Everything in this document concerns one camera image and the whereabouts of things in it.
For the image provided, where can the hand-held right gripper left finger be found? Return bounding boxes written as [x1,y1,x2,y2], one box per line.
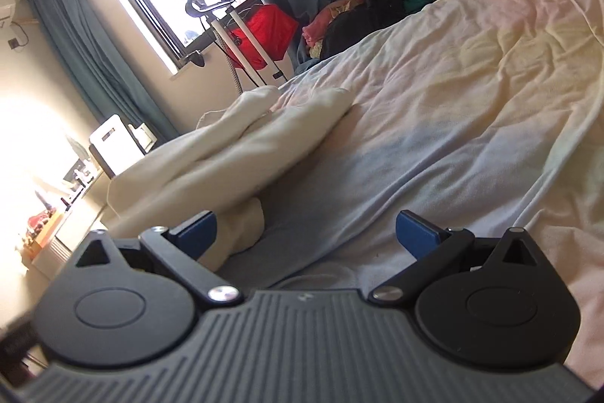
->
[75,210,243,304]

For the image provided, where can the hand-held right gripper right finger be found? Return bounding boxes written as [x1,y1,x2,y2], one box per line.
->
[368,209,539,304]

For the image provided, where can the cream pants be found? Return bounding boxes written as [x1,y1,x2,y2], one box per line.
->
[106,86,354,272]

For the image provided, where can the bed with pastel duvet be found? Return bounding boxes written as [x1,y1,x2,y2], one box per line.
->
[94,0,604,389]

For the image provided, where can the white air purifier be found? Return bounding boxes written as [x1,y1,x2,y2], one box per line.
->
[89,114,159,178]

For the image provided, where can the white garment steamer stand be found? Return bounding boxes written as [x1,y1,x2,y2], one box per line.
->
[177,0,288,90]

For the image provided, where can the red bag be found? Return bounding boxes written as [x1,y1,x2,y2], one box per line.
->
[222,4,300,71]

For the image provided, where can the narrow teal curtain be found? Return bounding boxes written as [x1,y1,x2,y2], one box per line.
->
[23,0,180,144]

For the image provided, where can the black garment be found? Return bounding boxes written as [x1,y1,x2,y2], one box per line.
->
[325,0,409,54]

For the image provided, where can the pink garment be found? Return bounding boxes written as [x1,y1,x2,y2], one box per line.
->
[302,0,369,52]

